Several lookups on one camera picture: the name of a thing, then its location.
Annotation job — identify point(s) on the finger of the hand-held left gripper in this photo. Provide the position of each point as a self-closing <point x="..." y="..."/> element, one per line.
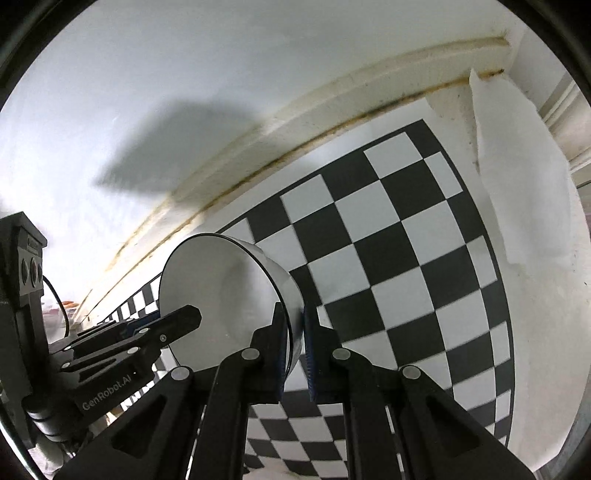
<point x="180" y="319"/>
<point x="115" y="328"/>

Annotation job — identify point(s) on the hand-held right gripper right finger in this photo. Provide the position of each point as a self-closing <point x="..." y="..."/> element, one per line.
<point x="310" y="360"/>

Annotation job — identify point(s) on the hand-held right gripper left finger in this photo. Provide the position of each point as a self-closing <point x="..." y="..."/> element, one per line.
<point x="279" y="355"/>

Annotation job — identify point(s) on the white bowl dark rim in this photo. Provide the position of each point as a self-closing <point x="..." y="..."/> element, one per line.
<point x="217" y="286"/>

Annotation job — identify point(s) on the black white checkered mat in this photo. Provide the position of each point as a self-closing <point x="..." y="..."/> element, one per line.
<point x="369" y="258"/>

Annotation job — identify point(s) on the white paper tissue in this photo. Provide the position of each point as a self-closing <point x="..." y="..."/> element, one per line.
<point x="521" y="184"/>

